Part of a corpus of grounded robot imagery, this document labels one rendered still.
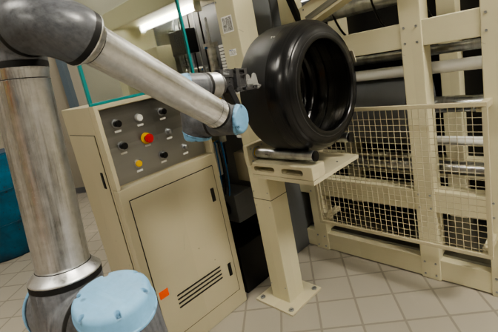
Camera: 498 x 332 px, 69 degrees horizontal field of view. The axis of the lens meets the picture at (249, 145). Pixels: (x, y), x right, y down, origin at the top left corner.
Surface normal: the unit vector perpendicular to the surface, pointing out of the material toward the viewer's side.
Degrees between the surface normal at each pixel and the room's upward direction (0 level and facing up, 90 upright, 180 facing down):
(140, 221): 90
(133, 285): 5
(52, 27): 95
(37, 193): 86
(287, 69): 73
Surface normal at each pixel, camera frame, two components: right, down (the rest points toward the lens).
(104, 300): -0.15, -0.94
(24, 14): 0.10, 0.04
